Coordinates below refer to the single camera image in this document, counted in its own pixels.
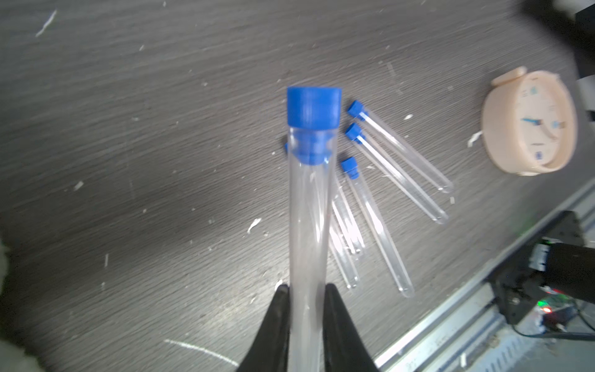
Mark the right electronics board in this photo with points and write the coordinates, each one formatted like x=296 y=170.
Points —
x=557 y=312

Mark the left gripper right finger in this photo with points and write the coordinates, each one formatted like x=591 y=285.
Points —
x=344 y=350

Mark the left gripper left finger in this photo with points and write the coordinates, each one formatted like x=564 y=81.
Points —
x=269 y=351

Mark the test tube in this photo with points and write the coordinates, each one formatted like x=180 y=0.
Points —
x=346 y=220
x=401 y=147
x=342 y=256
x=313 y=122
x=372 y=150
x=377 y=226

